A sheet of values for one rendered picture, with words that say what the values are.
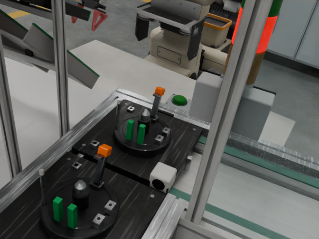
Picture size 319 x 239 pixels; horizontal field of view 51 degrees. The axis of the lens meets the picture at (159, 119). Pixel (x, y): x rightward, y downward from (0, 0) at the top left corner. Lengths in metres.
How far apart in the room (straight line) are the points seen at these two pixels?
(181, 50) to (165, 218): 0.94
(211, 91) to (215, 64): 1.20
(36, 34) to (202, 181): 0.44
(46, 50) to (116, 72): 0.55
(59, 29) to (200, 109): 0.35
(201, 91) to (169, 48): 0.98
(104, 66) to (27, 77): 0.29
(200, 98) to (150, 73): 0.79
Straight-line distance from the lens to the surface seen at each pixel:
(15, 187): 0.73
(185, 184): 0.80
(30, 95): 1.16
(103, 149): 0.62
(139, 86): 1.22
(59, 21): 0.73
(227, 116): 0.50
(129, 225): 0.64
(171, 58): 1.52
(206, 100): 0.54
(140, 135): 0.75
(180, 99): 0.97
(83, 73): 0.89
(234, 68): 0.47
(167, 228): 0.66
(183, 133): 0.85
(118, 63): 1.36
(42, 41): 0.77
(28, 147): 0.96
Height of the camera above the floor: 1.49
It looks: 36 degrees down
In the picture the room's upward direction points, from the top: 9 degrees clockwise
